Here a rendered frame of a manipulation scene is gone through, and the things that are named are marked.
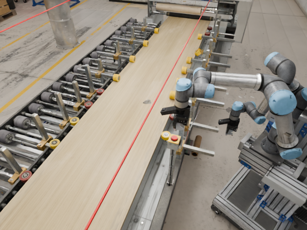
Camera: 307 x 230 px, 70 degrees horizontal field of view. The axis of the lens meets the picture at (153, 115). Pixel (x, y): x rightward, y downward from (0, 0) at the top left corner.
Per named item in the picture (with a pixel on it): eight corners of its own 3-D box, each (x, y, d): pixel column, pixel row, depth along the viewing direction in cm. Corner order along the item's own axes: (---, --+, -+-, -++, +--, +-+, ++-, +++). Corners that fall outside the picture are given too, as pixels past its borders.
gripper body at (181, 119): (186, 127, 125) (188, 111, 117) (171, 123, 127) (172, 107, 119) (189, 118, 130) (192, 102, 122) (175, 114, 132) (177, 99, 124)
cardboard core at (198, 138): (202, 136, 294) (198, 153, 273) (201, 139, 300) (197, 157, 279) (196, 134, 296) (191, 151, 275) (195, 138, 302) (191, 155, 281)
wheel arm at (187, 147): (214, 154, 184) (214, 151, 181) (213, 157, 182) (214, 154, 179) (163, 141, 195) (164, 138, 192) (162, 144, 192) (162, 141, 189)
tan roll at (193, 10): (231, 17, 373) (233, 9, 365) (231, 19, 365) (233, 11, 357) (152, 8, 408) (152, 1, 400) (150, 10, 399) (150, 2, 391)
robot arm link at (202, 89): (213, 77, 116) (192, 76, 116) (216, 89, 108) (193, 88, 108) (210, 89, 121) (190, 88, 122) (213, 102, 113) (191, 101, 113)
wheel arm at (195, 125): (218, 131, 199) (219, 128, 196) (218, 133, 197) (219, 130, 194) (172, 120, 210) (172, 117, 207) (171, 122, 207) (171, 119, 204)
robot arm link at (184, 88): (193, 86, 107) (176, 85, 107) (191, 103, 114) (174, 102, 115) (193, 76, 113) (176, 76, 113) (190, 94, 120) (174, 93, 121)
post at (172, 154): (173, 180, 176) (177, 143, 145) (172, 185, 172) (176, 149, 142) (168, 179, 177) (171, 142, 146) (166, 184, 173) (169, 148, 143)
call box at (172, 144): (180, 143, 146) (181, 136, 141) (177, 151, 141) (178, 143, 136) (170, 141, 148) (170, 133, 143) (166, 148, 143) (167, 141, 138)
